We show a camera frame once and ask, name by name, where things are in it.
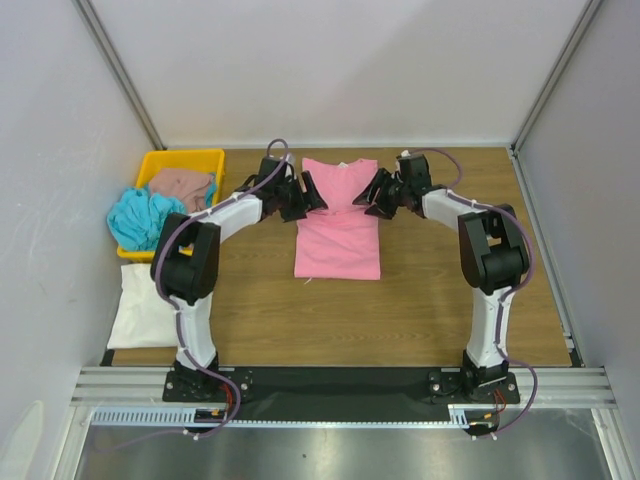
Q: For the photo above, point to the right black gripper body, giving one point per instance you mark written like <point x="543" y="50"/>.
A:
<point x="385" y="190"/>

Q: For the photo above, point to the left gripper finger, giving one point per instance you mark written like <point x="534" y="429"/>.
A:
<point x="293" y="207"/>
<point x="311" y="195"/>

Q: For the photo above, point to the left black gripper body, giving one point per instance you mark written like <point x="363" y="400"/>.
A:
<point x="286" y="192"/>

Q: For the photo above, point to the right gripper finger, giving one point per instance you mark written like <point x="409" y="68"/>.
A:
<point x="385" y="205"/>
<point x="378" y="185"/>

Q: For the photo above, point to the pink t shirt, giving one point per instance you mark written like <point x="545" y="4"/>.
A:
<point x="340" y="241"/>

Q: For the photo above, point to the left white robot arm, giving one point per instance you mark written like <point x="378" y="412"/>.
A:
<point x="185" y="266"/>

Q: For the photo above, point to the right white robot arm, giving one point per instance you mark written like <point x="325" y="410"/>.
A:
<point x="495" y="258"/>

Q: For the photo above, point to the yellow plastic bin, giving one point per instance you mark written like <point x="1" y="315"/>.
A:
<point x="202" y="160"/>

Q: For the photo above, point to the mauve t shirt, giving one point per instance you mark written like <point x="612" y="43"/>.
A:
<point x="194" y="189"/>

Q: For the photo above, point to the turquoise t shirt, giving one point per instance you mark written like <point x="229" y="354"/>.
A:
<point x="136" y="220"/>

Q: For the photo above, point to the folded white t shirt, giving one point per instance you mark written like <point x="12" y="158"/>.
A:
<point x="143" y="319"/>

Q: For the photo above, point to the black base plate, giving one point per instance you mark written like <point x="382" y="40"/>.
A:
<point x="361" y="391"/>

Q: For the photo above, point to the grey slotted cable duct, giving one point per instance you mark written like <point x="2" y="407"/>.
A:
<point x="205" y="419"/>

